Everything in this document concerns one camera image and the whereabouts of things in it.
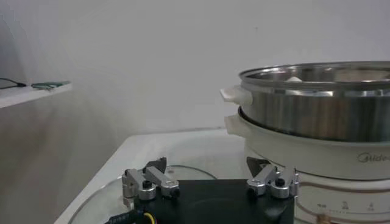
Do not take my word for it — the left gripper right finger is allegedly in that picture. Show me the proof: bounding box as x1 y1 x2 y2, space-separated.
246 156 300 200

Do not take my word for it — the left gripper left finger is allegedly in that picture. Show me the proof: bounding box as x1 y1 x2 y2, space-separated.
121 156 180 208

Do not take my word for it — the round glass lid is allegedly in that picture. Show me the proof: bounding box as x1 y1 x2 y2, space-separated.
68 164 218 224

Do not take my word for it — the steel steamer basket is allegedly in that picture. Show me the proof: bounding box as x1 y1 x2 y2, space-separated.
219 60 390 143

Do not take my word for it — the white electric cooker pot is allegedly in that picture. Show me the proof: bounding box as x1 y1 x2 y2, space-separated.
224 106 390 224

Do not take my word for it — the green flat device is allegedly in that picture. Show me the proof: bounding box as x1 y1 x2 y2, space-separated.
30 80 71 91

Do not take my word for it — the white side desk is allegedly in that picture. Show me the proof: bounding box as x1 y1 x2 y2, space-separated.
0 81 73 110

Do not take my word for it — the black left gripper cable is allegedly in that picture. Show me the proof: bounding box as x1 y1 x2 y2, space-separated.
105 209 157 224

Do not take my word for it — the black desk cable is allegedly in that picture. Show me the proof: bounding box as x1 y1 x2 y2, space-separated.
0 77 27 91

